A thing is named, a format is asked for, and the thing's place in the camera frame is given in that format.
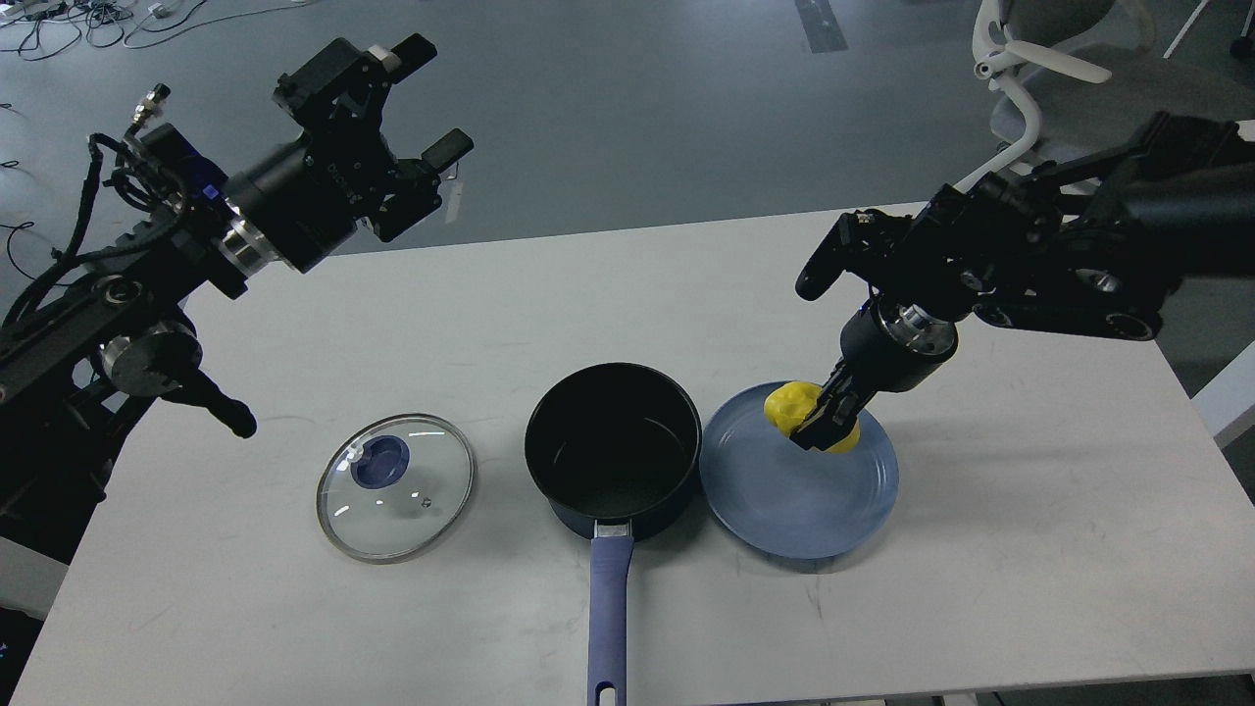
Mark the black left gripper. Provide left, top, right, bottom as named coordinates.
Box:
left=226, top=34, right=474, bottom=273

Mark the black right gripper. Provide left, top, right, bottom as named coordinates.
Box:
left=789, top=301, right=959, bottom=453

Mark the yellow potato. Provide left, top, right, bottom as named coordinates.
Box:
left=763, top=380, right=861, bottom=453

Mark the glass lid blue knob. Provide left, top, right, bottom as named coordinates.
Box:
left=316, top=413, right=477, bottom=566

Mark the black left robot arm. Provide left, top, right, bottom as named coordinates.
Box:
left=1, top=34, right=474, bottom=564

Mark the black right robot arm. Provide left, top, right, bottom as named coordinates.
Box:
left=784, top=112, right=1254, bottom=450

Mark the grey tape on floor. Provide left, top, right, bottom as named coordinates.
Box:
left=443, top=162, right=466, bottom=224

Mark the blue plate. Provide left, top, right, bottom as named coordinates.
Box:
left=699, top=382, right=899, bottom=561

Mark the white table corner right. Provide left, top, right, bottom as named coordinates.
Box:
left=1191, top=341, right=1254, bottom=448

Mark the white grey office chair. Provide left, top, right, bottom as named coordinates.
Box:
left=956, top=1, right=1254, bottom=192

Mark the blue saucepan with handle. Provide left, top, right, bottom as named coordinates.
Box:
left=525, top=362, right=703, bottom=705

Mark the tangled cables top left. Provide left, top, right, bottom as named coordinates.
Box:
left=0, top=0, right=315, bottom=64

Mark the black cable on floor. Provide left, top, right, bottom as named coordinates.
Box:
left=0, top=221, right=40, bottom=280

